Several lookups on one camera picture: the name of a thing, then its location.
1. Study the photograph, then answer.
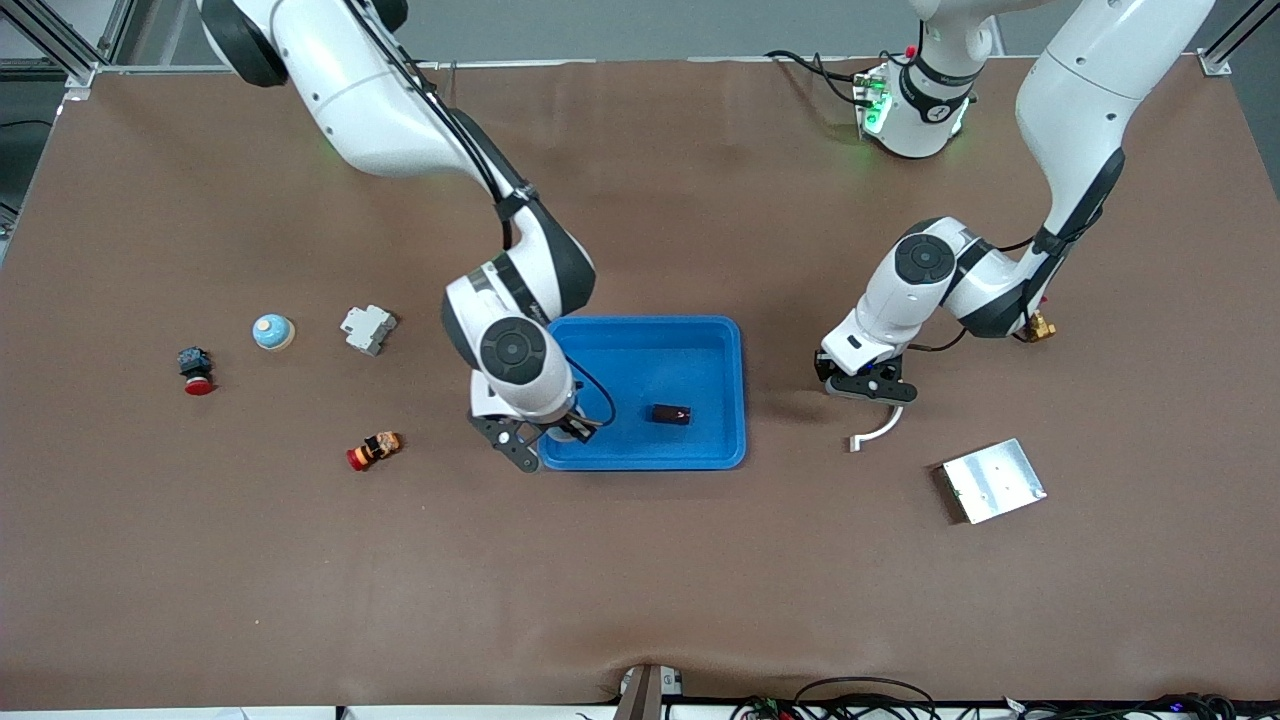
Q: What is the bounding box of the white curved bracket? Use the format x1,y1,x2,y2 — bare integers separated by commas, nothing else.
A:
848,402,907,453

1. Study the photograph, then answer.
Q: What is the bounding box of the red button orange body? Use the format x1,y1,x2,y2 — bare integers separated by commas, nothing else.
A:
346,431,403,473

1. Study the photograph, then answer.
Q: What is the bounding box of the black cable bundle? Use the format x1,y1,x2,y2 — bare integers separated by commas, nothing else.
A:
1000,692,1246,720
730,677,941,720

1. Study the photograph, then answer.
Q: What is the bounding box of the aluminium frame profile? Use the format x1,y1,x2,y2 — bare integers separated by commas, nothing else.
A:
1198,0,1280,79
0,0,136,101

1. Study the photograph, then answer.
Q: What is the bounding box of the red mushroom button black base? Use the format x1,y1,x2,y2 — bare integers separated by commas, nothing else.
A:
177,346,216,397

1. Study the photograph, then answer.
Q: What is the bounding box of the silver metal plate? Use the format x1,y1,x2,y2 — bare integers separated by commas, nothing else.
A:
940,438,1048,525

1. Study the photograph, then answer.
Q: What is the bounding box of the metal table clamp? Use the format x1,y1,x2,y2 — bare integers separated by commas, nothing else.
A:
618,663,684,720

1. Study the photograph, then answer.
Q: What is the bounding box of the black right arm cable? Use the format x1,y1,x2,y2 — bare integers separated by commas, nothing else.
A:
345,0,616,429

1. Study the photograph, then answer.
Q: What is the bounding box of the black left base cable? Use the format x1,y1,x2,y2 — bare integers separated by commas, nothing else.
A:
765,48,876,109

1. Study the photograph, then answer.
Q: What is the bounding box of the white circuit breaker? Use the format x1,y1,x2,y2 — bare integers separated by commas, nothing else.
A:
339,304,398,357

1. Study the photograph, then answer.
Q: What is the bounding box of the blue plastic tray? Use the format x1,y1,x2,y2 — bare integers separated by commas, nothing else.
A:
537,316,748,472

